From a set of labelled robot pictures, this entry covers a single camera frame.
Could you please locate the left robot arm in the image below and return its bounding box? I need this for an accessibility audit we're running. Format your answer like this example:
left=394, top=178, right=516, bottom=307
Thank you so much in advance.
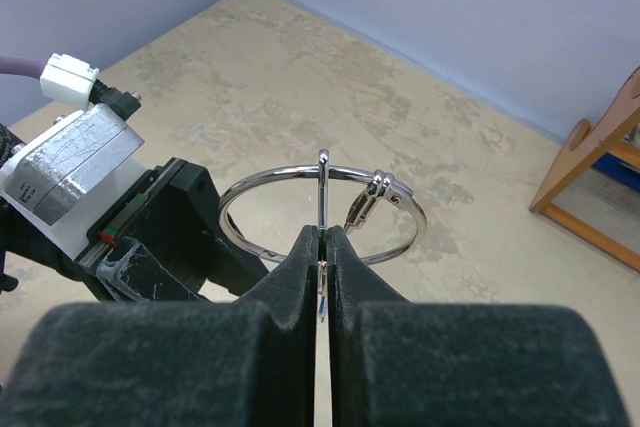
left=1, top=158, right=268, bottom=302

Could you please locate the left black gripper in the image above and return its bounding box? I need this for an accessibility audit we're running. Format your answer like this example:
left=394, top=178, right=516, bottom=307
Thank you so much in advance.
left=75, top=158, right=269, bottom=302

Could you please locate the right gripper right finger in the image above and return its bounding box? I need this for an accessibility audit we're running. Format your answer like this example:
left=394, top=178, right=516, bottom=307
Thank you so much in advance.
left=326, top=227, right=630, bottom=426

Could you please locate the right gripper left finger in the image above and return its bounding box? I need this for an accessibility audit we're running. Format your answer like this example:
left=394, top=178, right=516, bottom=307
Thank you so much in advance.
left=1, top=226, right=318, bottom=426

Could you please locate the large silver keyring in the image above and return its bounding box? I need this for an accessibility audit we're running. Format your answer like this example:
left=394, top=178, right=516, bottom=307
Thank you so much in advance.
left=218, top=162, right=428, bottom=265

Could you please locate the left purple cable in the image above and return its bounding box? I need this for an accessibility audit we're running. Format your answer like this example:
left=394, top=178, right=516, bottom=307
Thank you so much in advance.
left=0, top=52, right=142, bottom=121

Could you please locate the wooden shelf rack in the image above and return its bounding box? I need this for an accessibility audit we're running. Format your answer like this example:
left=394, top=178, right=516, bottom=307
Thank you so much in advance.
left=529, top=71, right=639, bottom=271

